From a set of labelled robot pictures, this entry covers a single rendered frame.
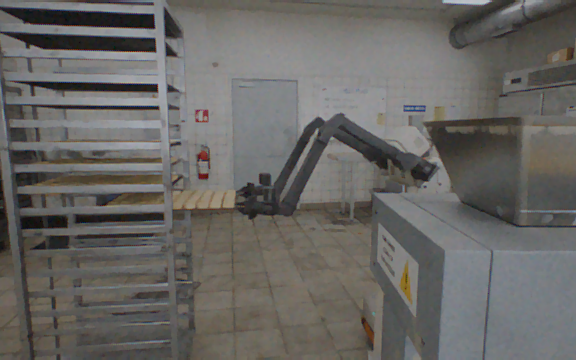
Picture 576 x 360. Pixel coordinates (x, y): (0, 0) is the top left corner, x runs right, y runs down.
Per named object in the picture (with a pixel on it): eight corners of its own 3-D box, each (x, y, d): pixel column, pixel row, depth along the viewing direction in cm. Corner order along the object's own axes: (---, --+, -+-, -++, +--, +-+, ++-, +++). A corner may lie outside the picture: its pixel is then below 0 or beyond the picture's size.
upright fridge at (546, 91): (652, 248, 390) (683, 53, 361) (580, 252, 375) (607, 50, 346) (540, 216, 527) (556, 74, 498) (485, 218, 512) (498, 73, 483)
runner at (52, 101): (169, 106, 149) (169, 99, 148) (168, 105, 146) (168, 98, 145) (4, 104, 141) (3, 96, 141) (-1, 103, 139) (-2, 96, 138)
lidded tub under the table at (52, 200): (29, 213, 442) (26, 193, 439) (49, 205, 488) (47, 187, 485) (62, 212, 448) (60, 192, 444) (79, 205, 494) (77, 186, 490)
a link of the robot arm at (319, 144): (337, 130, 149) (330, 131, 160) (325, 124, 148) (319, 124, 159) (291, 220, 151) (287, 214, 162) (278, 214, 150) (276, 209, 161)
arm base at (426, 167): (440, 166, 156) (426, 164, 168) (427, 156, 155) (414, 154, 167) (428, 182, 157) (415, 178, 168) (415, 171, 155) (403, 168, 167)
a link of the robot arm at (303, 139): (316, 131, 192) (313, 130, 203) (307, 126, 191) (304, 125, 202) (279, 199, 197) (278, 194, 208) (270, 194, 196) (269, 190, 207)
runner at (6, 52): (167, 62, 146) (167, 54, 146) (166, 60, 143) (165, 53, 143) (-2, 57, 139) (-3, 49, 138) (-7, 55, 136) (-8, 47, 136)
